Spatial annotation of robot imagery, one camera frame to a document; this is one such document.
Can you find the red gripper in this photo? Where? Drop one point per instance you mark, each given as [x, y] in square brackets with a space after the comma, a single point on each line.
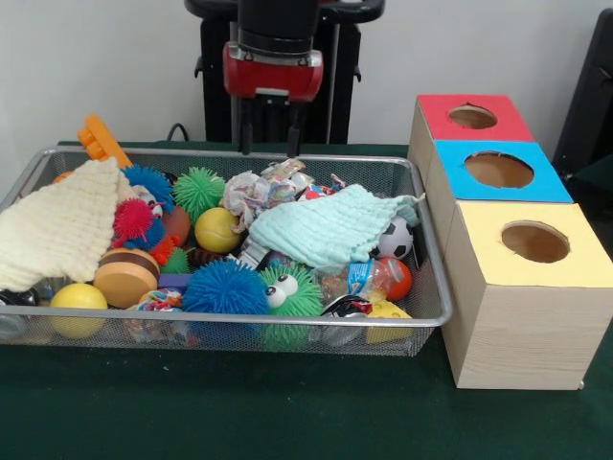
[273, 76]

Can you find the light blue muslin cloth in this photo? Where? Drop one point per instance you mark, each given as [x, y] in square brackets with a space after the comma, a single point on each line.
[325, 225]

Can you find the blue spiky ball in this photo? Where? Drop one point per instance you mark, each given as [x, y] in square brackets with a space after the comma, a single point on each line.
[148, 179]
[225, 287]

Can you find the pink blue fuzzy caterpillar toy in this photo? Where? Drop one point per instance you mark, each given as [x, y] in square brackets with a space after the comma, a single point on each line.
[131, 218]

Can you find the orange plastic toy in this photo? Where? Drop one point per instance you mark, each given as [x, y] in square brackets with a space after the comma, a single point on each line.
[98, 136]

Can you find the cream muslin cloth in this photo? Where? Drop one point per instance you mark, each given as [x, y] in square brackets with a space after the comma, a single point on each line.
[57, 225]

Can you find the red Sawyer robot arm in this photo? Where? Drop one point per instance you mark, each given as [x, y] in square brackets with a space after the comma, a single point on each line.
[278, 19]

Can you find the wooden box with three holes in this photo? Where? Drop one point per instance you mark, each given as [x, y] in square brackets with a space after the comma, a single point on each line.
[527, 335]

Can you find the green spiky ball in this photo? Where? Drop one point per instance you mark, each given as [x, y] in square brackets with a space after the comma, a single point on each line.
[198, 191]

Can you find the yellow tennis ball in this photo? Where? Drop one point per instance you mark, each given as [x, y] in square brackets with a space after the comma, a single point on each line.
[215, 230]

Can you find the green spiky toy with eyes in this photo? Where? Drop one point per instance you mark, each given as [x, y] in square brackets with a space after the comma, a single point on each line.
[306, 292]

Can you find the black white soccer ball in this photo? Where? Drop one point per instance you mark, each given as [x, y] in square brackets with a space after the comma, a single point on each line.
[397, 239]

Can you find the tan brown toy hamburger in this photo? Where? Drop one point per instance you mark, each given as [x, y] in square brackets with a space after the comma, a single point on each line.
[122, 282]

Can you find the black stand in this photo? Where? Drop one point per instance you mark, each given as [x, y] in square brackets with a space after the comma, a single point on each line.
[591, 86]

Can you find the dark green side tablecloth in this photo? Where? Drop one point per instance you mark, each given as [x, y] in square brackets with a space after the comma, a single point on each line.
[596, 173]

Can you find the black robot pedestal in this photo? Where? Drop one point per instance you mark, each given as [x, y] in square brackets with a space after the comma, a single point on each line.
[345, 96]

